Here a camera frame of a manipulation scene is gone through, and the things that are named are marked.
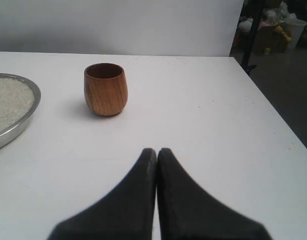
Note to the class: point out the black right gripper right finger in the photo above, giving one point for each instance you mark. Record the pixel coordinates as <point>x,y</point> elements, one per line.
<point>187,212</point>

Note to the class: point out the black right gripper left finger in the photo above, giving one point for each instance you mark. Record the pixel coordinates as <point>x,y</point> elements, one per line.
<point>125,213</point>

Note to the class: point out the round metal rice tray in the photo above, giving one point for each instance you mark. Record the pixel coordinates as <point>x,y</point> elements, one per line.
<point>19,98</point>

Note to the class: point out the white plastic bucket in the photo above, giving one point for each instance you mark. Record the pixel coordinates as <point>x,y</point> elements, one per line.
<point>296,27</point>

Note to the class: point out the black tripod stand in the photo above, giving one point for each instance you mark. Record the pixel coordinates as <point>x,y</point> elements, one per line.
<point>252,35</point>

